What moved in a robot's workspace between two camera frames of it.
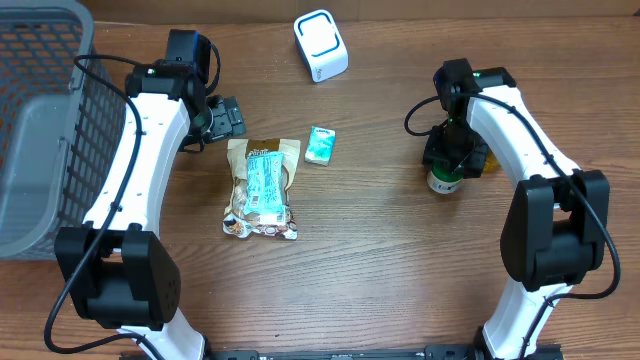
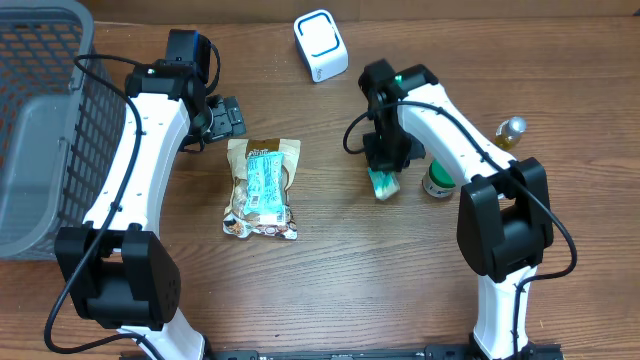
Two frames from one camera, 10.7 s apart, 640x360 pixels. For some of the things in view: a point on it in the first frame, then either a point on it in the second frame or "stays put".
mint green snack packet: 265,187 stays put
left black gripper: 231,121 stays put
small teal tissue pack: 320,146 → 385,184
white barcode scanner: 321,44 stays put
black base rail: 433,352 stays put
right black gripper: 454,157 → 386,156
